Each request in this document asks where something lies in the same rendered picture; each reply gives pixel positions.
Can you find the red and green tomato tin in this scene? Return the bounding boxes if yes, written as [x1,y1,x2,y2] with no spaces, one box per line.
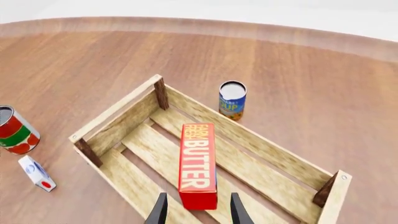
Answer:
[0,105,41,156]

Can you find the wooden slat tray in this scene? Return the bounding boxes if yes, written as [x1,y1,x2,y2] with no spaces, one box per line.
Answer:
[68,73,353,224]

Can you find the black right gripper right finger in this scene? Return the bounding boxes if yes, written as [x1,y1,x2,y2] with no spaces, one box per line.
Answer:
[230,192,254,224]

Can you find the small white and blue carton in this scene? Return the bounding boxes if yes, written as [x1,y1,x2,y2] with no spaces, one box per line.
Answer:
[17,155,57,193]

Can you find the blue soup tin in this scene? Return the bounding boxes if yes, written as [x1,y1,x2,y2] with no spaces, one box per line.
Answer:
[218,80,248,121]

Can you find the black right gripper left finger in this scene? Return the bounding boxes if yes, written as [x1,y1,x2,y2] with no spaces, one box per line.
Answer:
[144,192,169,224]

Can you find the red butter box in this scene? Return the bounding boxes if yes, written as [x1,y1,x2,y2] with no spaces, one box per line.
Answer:
[178,123,218,211]

